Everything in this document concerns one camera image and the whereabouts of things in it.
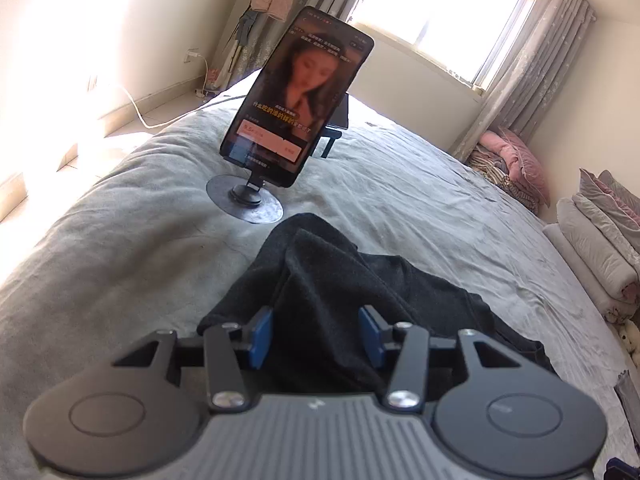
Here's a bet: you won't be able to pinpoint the grey and pink pillow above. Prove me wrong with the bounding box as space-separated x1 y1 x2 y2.
577 167 640 227

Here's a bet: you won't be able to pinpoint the round-base phone stand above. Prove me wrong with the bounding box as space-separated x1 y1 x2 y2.
206 157 285 225

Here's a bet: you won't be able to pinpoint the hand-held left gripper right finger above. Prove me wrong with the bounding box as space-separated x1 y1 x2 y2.
357 304 524 414

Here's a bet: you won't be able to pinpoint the striped folded blankets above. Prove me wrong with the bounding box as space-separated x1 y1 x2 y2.
464 142 539 209

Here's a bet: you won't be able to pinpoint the black sweater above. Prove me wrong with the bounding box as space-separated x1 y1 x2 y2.
197 212 557 407

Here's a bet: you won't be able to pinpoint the white charging cable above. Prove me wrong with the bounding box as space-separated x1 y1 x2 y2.
117 54 211 129

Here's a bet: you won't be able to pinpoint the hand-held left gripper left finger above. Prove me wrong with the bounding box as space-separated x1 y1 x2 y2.
110 305 276 414

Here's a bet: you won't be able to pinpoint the small stool-shaped stand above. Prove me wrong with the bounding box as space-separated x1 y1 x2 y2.
317 124 346 160

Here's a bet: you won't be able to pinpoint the white plush toy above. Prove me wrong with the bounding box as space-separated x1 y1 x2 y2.
604 309 640 367

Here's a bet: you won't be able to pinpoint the bed with grey sheet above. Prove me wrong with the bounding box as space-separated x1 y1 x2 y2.
0 67 640 480

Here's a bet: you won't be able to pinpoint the blue-grey hanging bag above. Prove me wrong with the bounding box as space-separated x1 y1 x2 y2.
234 9 259 46

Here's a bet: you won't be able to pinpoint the window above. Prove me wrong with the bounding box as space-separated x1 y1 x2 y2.
350 0 534 94

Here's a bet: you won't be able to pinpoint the black smartphone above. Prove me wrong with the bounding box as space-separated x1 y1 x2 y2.
219 5 375 189

